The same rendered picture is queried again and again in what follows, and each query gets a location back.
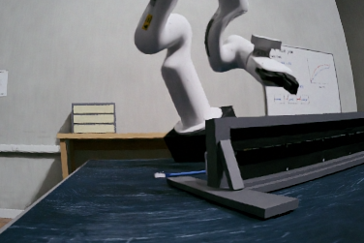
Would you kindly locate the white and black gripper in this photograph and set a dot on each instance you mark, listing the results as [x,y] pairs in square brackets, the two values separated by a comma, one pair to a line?
[277,74]

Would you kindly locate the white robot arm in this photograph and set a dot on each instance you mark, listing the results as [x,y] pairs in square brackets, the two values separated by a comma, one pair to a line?
[159,29]

